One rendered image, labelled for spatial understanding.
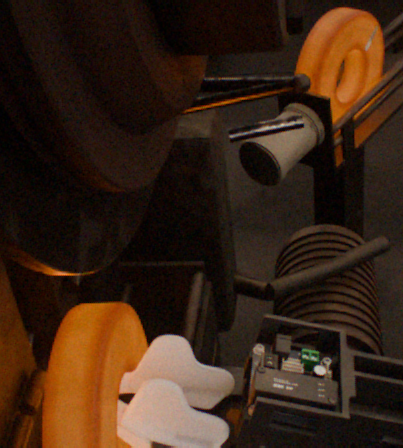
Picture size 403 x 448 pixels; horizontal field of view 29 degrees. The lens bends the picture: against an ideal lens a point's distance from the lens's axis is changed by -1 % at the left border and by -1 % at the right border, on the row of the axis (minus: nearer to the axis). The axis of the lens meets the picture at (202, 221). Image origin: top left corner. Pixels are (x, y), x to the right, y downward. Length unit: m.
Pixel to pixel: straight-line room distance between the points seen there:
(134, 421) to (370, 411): 0.14
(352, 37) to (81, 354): 0.61
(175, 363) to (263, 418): 0.08
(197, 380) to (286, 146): 0.43
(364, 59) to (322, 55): 0.10
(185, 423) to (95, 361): 0.07
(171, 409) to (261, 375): 0.06
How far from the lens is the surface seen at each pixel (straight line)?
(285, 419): 0.45
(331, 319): 0.88
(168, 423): 0.48
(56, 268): 0.30
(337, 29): 0.93
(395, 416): 0.49
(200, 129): 0.69
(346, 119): 0.95
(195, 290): 0.65
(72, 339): 0.47
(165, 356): 0.49
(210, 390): 0.51
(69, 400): 0.45
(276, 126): 0.54
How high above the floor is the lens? 1.14
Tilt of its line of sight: 36 degrees down
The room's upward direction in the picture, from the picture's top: 7 degrees counter-clockwise
